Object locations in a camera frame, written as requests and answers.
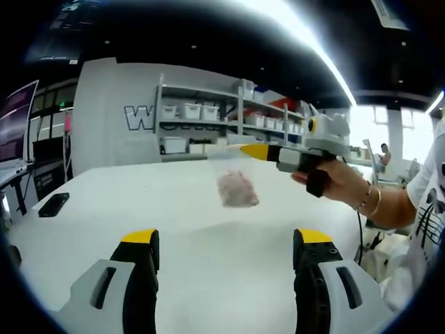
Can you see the large standing display screen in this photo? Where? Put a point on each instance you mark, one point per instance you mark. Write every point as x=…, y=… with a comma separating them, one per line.
x=15, y=121

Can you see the ceiling light tube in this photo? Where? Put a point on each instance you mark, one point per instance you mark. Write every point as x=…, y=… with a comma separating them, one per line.
x=436, y=102

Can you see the person's right hand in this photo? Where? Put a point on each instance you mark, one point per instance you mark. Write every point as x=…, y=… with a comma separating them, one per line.
x=344, y=186

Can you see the hanging white sign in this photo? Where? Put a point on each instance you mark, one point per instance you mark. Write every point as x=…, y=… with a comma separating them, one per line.
x=389, y=14

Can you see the person in white shirt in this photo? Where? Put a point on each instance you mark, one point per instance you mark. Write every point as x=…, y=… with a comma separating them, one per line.
x=427, y=195

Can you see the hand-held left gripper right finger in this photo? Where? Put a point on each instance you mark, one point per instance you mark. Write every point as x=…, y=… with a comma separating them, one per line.
x=311, y=295

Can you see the hanging dark screen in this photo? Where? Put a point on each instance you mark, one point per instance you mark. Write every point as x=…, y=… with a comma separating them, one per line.
x=59, y=31

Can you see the black smartphone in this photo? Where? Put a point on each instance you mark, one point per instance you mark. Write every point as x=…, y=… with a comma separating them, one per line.
x=54, y=204

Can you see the grey shelving unit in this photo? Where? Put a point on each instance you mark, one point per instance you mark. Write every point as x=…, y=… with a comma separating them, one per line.
x=240, y=101

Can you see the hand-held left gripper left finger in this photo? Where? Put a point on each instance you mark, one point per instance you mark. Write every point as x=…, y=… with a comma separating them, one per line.
x=139, y=295

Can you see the clear resealable bag pink contents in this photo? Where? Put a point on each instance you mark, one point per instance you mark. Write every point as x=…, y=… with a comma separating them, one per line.
x=238, y=191

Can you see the gold bangle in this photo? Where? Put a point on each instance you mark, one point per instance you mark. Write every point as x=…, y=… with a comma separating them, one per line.
x=377, y=202

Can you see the black cabinet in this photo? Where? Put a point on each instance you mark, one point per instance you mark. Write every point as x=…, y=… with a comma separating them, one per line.
x=52, y=181

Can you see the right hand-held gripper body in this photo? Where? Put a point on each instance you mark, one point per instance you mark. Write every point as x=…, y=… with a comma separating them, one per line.
x=330, y=135

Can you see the long ceiling light strip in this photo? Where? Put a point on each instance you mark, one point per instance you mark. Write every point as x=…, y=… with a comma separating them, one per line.
x=330, y=59

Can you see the silver laptop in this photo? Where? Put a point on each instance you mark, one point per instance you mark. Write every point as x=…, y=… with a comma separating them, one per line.
x=13, y=171

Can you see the pink sign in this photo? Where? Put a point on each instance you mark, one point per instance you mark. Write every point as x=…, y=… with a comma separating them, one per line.
x=67, y=125

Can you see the row of white storage bins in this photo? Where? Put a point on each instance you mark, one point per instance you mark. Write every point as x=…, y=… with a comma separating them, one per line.
x=194, y=110

